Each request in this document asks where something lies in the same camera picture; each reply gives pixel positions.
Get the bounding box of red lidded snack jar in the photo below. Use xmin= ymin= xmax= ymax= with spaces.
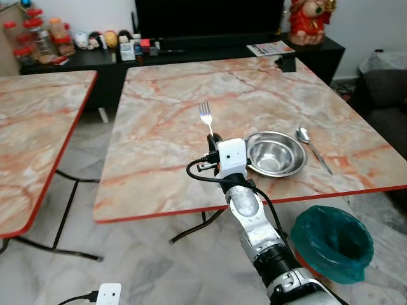
xmin=48 ymin=17 xmax=76 ymax=57
xmin=2 ymin=20 xmax=23 ymax=58
xmin=25 ymin=8 xmax=55 ymax=58

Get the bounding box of small black white figurine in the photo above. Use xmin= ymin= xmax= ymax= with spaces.
xmin=88 ymin=32 xmax=106 ymax=50

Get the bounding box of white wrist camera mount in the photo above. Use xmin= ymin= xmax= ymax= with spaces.
xmin=215 ymin=138 xmax=249 ymax=180
xmin=95 ymin=283 xmax=123 ymax=305

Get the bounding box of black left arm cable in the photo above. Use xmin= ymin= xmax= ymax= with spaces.
xmin=57 ymin=291 xmax=99 ymax=305

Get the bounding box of black television cabinet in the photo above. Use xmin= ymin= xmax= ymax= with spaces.
xmin=19 ymin=35 xmax=346 ymax=112

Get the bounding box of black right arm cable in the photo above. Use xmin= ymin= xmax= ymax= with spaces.
xmin=186 ymin=158 xmax=300 ymax=268

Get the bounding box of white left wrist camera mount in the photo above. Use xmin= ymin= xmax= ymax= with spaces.
xmin=95 ymin=283 xmax=123 ymax=305

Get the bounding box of red plastic waste bin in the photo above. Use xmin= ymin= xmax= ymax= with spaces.
xmin=294 ymin=249 xmax=319 ymax=275

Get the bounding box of black metal table leg frame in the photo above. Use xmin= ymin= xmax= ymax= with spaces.
xmin=169 ymin=208 xmax=226 ymax=245
xmin=0 ymin=169 xmax=104 ymax=261

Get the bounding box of silver metal spoon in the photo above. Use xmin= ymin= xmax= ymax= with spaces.
xmin=296 ymin=127 xmax=333 ymax=175

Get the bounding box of small yellow figurine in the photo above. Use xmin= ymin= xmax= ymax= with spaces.
xmin=104 ymin=30 xmax=120 ymax=49

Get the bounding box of stainless steel bowl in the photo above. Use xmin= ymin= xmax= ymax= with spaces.
xmin=244 ymin=131 xmax=308 ymax=178

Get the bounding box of red festive figurine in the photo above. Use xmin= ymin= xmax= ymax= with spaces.
xmin=288 ymin=0 xmax=338 ymax=46

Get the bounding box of green plastic bin bag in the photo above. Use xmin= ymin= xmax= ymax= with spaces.
xmin=290 ymin=205 xmax=375 ymax=285

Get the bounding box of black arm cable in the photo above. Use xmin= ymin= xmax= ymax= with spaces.
xmin=186 ymin=158 xmax=300 ymax=268
xmin=57 ymin=291 xmax=99 ymax=305

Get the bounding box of grey sofa cushion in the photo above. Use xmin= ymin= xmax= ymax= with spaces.
xmin=359 ymin=51 xmax=407 ymax=109

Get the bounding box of printed paper leaflet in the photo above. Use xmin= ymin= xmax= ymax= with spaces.
xmin=247 ymin=41 xmax=296 ymax=58

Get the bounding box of dark grey sofa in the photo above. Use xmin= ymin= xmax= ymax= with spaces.
xmin=353 ymin=51 xmax=407 ymax=159

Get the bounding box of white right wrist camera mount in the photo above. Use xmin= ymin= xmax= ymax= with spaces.
xmin=215 ymin=138 xmax=249 ymax=180

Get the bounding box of small white printed box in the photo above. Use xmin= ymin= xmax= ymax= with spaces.
xmin=120 ymin=43 xmax=136 ymax=62

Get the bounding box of black flat television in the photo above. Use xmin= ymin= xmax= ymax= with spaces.
xmin=134 ymin=0 xmax=286 ymax=40

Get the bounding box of small black box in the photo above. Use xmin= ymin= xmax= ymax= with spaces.
xmin=275 ymin=55 xmax=297 ymax=72

